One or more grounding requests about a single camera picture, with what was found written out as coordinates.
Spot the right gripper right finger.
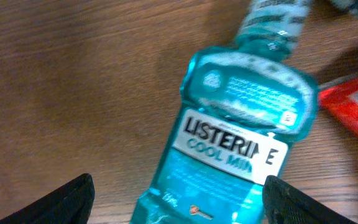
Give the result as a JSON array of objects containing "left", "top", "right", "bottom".
[{"left": 262, "top": 175, "right": 356, "bottom": 224}]

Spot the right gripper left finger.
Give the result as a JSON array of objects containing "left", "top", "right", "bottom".
[{"left": 0, "top": 173, "right": 95, "bottom": 224}]

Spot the blue mouthwash bottle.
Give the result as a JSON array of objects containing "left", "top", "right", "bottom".
[{"left": 131, "top": 0, "right": 318, "bottom": 224}]

